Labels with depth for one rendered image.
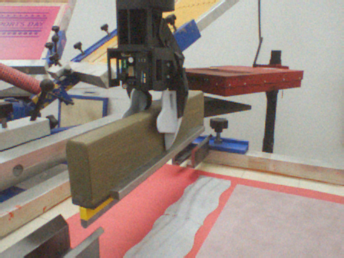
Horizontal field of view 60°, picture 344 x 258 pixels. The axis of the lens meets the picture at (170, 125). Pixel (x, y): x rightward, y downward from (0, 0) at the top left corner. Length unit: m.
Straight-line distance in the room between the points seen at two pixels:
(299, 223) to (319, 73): 1.93
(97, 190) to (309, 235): 0.33
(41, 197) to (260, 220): 0.36
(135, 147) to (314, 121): 2.15
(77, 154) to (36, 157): 0.31
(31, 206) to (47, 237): 0.16
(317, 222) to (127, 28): 0.42
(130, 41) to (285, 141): 2.20
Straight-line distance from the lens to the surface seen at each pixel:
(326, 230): 0.54
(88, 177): 0.32
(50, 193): 0.57
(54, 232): 0.40
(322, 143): 2.50
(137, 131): 0.39
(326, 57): 2.40
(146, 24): 0.39
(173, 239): 0.46
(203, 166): 0.72
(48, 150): 0.64
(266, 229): 0.51
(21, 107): 1.09
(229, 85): 1.32
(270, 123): 1.95
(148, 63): 0.38
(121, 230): 0.49
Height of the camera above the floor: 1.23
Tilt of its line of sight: 15 degrees down
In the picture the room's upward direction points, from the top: straight up
